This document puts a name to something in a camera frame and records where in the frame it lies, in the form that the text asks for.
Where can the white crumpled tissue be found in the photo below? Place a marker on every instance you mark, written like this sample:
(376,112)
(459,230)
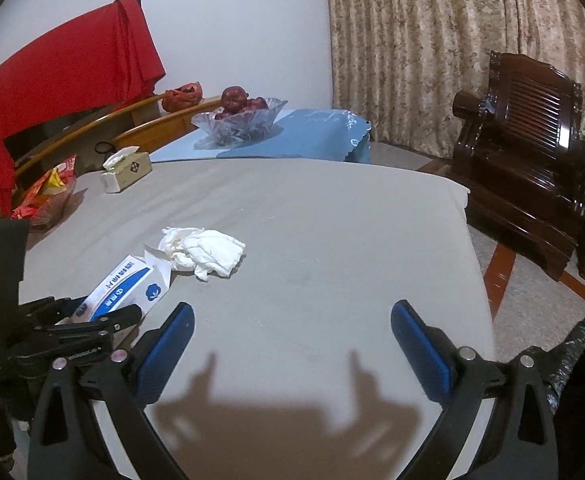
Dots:
(207,252)

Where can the white and blue box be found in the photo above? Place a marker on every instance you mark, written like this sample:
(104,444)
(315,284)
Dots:
(122,280)

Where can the light wooden sofa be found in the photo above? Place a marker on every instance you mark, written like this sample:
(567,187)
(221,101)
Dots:
(142,132)

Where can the blue tablecloth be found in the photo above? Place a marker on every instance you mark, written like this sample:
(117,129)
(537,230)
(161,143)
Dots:
(312,135)

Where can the black trash bag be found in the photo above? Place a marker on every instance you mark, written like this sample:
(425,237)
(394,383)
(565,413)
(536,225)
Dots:
(582,340)

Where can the glass fruit bowl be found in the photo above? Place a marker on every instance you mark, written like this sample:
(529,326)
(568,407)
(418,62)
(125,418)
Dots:
(237,125)

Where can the large red apple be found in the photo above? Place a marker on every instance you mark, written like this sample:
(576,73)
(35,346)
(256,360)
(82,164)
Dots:
(232,97)

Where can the red plastic bag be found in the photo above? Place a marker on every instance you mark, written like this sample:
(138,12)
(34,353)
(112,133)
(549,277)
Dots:
(182,97)

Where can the beige tissue box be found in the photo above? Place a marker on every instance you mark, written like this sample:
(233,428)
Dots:
(127,172)

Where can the dark wooden slatted armchair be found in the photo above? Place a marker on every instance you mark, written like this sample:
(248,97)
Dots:
(522,105)

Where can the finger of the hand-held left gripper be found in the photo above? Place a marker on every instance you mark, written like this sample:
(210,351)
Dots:
(47,310)
(87,332)

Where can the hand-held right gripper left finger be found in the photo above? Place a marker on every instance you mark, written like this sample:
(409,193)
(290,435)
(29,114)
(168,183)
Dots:
(170,345)

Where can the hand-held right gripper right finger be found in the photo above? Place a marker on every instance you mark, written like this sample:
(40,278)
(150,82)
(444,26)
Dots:
(417,345)

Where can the grey table cover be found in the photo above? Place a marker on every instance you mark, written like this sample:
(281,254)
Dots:
(322,240)

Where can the red and yellow snack bag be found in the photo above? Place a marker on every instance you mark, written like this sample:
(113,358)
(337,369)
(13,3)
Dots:
(47,195)

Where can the beige patterned curtain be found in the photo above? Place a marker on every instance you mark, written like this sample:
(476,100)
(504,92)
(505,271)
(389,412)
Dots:
(422,50)

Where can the red cloth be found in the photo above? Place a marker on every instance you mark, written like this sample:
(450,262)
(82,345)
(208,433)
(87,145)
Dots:
(47,80)

